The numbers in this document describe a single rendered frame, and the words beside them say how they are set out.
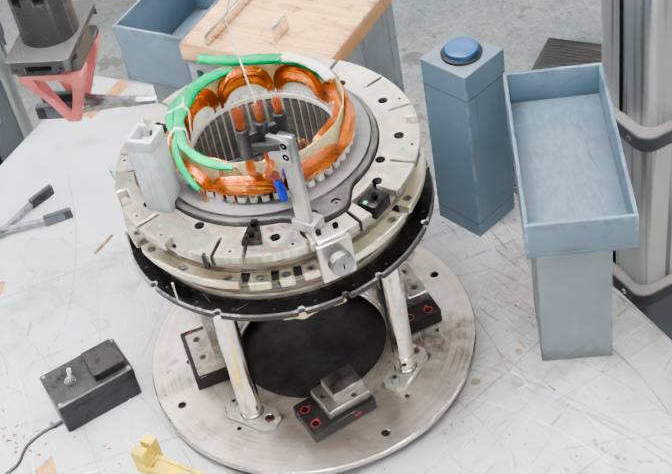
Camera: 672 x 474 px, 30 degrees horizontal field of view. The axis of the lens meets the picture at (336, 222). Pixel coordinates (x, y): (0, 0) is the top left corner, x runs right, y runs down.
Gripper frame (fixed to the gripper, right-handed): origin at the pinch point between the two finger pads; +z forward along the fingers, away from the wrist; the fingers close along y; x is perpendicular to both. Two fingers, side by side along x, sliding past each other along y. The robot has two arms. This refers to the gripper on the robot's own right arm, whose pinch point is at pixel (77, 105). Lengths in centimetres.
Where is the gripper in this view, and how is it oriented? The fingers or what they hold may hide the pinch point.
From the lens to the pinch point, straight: 131.4
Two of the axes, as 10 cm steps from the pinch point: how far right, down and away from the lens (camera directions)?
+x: 9.8, -0.3, -1.9
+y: -1.2, 6.8, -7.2
